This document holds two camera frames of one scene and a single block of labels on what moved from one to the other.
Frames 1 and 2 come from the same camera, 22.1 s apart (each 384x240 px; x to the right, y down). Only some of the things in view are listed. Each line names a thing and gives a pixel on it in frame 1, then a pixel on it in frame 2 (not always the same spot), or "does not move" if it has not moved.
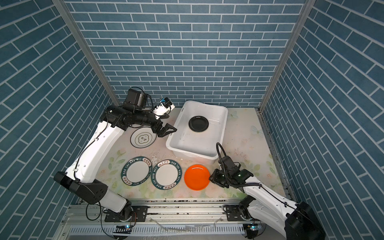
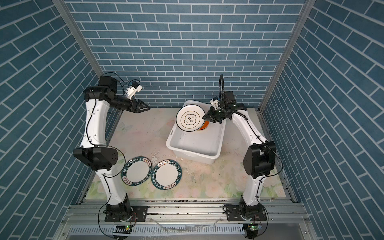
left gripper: [162, 132] to [135, 108]
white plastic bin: [199, 127] does not move
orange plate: [197, 177] to [205, 125]
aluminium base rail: [166, 219] does not move
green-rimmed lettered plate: [136, 171] does not move
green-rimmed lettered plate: [166, 174] does not move
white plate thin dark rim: [143, 137] to [189, 117]
